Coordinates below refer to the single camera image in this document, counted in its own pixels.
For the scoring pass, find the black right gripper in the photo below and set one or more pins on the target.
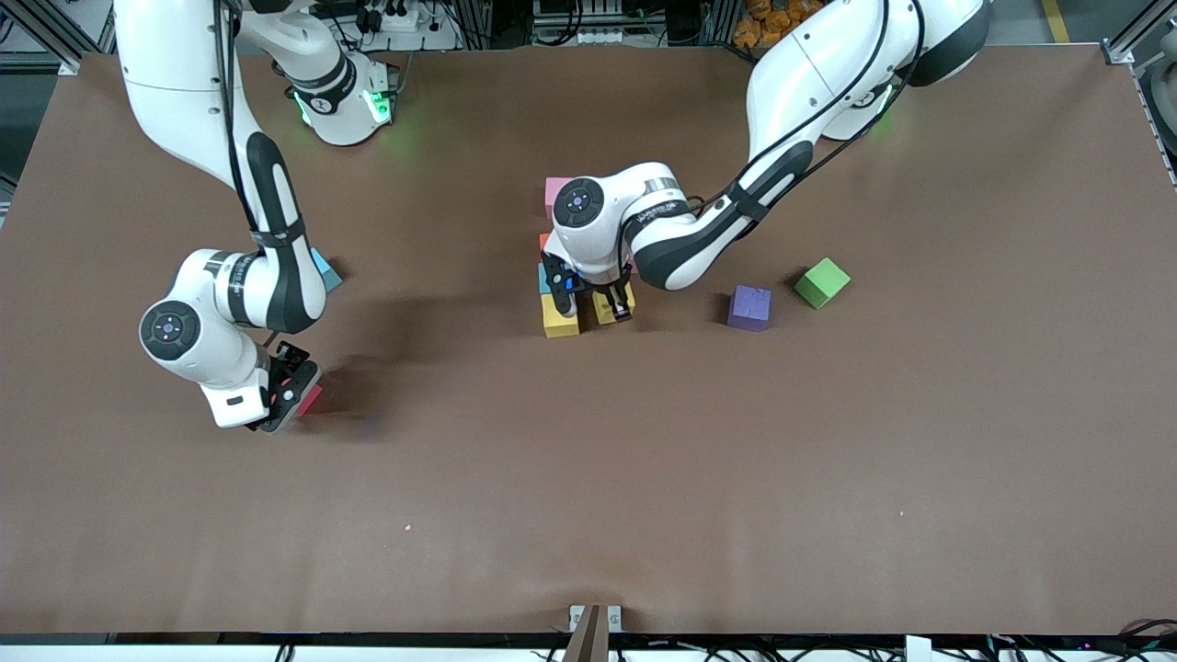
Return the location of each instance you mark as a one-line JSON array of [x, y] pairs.
[[287, 370]]

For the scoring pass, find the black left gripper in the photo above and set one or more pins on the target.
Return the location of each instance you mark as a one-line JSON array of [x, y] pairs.
[[614, 296]]

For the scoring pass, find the yellow foam cube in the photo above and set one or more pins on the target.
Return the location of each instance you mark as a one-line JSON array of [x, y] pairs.
[[559, 320], [602, 308]]

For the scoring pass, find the red foam cube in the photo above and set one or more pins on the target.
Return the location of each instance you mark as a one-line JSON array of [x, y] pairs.
[[311, 400]]

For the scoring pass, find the blue foam cube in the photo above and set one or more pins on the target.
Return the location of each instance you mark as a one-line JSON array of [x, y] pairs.
[[543, 279], [324, 268]]

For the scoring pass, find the pink foam cube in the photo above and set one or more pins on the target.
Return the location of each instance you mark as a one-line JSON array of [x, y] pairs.
[[554, 193]]

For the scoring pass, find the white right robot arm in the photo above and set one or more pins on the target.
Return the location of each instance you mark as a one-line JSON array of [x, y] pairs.
[[175, 74]]

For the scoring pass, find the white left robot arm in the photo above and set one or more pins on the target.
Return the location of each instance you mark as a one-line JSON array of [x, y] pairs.
[[809, 74]]

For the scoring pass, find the purple foam cube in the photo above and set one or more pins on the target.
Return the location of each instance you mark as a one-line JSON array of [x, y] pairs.
[[748, 308]]

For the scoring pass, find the green foam cube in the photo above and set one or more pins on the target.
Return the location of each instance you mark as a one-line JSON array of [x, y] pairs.
[[821, 282]]

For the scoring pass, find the grey equipment rack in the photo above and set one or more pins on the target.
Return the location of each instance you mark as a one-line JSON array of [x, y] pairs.
[[588, 14]]

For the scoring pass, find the bag of orange fruits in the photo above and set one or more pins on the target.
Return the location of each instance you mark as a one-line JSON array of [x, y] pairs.
[[763, 23]]

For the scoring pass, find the brown table cover sheet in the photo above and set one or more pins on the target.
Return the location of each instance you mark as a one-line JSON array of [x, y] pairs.
[[919, 460]]

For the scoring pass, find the white power strip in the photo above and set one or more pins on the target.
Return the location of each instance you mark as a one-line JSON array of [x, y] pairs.
[[395, 18]]

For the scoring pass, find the white label tag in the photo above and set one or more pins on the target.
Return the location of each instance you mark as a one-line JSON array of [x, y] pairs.
[[918, 649]]

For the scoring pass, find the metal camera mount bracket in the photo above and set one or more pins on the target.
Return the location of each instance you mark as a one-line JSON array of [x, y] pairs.
[[593, 634]]

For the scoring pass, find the aluminium frame post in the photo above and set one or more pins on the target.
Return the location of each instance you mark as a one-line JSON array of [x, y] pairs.
[[1140, 32], [46, 23]]

